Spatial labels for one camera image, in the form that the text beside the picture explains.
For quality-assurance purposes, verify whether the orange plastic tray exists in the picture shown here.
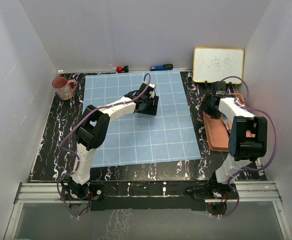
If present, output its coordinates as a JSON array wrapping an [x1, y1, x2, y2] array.
[[202, 93, 245, 153]]

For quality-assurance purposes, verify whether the blue checked tablecloth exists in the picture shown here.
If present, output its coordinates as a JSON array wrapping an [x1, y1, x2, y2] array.
[[83, 71, 201, 168]]

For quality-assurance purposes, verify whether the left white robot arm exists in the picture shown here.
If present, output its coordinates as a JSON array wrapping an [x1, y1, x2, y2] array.
[[62, 82, 159, 200]]

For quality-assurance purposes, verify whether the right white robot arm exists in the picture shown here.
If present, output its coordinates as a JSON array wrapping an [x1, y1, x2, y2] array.
[[200, 80, 268, 199]]

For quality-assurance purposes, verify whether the blue patterned knife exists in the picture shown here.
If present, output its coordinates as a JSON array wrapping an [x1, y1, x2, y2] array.
[[222, 114, 231, 133]]

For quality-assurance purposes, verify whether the small framed whiteboard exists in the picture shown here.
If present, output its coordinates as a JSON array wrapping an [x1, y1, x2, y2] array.
[[192, 47, 245, 83]]

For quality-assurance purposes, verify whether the red capped marker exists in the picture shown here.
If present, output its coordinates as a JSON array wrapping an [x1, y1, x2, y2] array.
[[116, 65, 129, 73]]

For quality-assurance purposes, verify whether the blue marker pen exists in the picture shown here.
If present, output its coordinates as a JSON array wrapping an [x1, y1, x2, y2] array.
[[150, 63, 174, 72]]

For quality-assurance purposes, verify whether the pink floral mug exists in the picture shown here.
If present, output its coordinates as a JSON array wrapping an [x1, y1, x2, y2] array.
[[52, 76, 77, 101]]

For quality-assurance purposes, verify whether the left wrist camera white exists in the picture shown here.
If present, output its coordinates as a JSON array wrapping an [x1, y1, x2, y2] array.
[[146, 83, 156, 98]]

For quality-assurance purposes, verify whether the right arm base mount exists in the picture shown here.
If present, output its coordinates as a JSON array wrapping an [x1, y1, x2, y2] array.
[[185, 183, 237, 201]]

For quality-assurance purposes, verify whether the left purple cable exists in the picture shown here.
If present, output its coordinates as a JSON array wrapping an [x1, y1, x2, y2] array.
[[56, 72, 152, 218]]

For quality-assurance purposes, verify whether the aluminium frame rail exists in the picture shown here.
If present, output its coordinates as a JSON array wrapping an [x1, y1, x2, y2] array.
[[14, 181, 282, 204]]

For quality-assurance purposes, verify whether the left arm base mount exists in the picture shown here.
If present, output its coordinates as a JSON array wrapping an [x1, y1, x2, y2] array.
[[60, 177, 104, 201]]

